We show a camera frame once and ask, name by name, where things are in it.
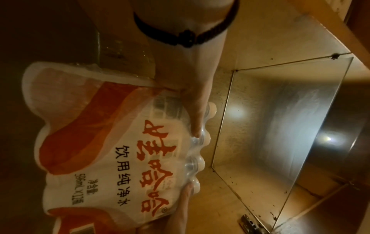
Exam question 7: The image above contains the person's left forearm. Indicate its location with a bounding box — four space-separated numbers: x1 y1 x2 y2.
133 0 236 35

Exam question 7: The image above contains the person's left hand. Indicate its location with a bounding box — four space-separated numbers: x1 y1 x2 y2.
143 27 230 138

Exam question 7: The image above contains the shiny metal cabinet panel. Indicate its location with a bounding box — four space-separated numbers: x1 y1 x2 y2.
211 55 355 231

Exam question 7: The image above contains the shrink-wrapped water bottle pack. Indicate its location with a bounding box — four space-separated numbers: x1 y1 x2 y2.
22 61 217 234

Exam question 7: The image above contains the wooden cabinet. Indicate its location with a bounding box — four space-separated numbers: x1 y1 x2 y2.
202 0 370 234

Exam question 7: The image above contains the black braided bracelet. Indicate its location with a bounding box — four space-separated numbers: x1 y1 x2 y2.
133 0 241 48

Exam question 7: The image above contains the metal cabinet hinge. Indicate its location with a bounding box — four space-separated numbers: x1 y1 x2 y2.
237 214 271 234

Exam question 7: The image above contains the person's right hand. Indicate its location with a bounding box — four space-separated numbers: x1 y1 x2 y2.
145 182 195 234

